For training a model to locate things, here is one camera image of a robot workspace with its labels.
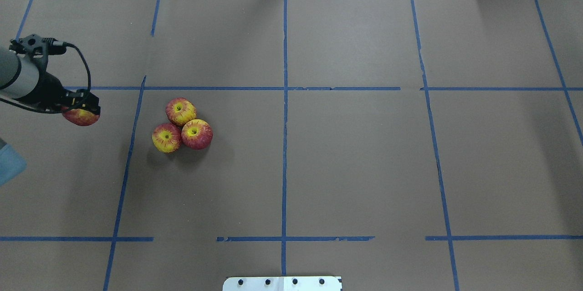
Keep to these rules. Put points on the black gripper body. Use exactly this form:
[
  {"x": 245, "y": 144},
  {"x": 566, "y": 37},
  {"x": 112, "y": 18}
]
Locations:
[{"x": 47, "y": 92}]

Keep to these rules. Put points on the red yellow apple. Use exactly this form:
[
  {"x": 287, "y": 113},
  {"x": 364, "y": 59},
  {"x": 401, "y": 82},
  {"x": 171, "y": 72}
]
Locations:
[
  {"x": 197, "y": 134},
  {"x": 166, "y": 138},
  {"x": 180, "y": 111},
  {"x": 81, "y": 117}
]

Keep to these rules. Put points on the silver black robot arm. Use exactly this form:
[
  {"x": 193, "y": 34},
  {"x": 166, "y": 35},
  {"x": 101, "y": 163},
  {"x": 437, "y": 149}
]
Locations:
[{"x": 26, "y": 84}]

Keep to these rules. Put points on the blue tape strip crossing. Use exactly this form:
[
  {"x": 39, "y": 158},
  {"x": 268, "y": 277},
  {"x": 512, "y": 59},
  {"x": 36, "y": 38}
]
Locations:
[{"x": 168, "y": 88}]

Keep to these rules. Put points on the blue object at edge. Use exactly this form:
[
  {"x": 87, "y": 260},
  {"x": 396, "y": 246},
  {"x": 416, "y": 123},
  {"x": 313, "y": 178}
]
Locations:
[{"x": 11, "y": 162}]

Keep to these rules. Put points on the red yellow apple top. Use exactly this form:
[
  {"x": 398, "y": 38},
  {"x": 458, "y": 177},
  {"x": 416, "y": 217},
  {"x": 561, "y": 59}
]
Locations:
[{"x": 180, "y": 111}]

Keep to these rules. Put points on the blue tape strip long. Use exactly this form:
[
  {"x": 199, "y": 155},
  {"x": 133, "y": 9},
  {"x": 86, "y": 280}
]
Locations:
[{"x": 284, "y": 137}]

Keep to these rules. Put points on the white metal mounting plate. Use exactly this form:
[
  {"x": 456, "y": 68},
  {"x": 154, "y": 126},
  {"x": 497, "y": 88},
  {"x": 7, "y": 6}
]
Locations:
[{"x": 283, "y": 283}]

